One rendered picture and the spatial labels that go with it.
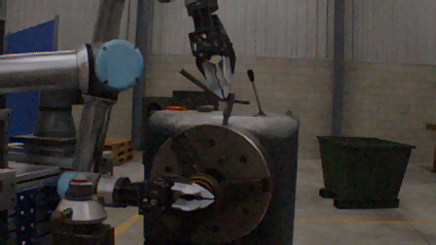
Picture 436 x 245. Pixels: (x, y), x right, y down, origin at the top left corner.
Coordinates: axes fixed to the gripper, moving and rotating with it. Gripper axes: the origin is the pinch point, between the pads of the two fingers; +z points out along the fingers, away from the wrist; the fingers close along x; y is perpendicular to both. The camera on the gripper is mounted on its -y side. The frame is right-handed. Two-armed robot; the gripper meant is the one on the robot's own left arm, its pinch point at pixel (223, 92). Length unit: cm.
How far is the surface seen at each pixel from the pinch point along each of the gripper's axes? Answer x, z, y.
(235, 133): -1.2, 9.7, -11.1
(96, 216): -13.8, 15.3, 44.8
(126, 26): -374, -288, -1003
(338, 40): 132, -124, -1000
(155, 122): -26.1, 1.9, -27.7
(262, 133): 3.7, 11.8, -26.8
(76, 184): -15.8, 10.3, 44.9
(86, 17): -479, -346, -1001
